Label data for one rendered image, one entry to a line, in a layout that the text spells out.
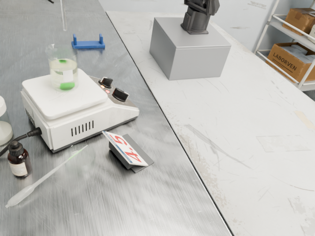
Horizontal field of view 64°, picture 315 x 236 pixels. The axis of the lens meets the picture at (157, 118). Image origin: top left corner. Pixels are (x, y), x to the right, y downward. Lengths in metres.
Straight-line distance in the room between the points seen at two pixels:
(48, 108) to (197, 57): 0.43
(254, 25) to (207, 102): 2.10
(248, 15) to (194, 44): 1.94
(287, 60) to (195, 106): 2.06
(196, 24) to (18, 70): 0.49
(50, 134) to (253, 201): 0.37
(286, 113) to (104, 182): 0.52
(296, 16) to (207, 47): 1.98
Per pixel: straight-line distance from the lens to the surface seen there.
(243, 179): 0.53
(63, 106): 0.47
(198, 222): 0.44
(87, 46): 0.84
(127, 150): 0.47
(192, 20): 0.76
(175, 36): 0.73
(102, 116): 0.50
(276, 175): 0.57
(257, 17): 2.71
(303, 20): 2.63
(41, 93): 0.50
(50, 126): 0.46
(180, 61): 0.71
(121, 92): 0.54
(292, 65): 2.62
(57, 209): 0.44
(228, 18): 2.51
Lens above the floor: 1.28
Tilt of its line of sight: 40 degrees down
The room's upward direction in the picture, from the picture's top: 11 degrees clockwise
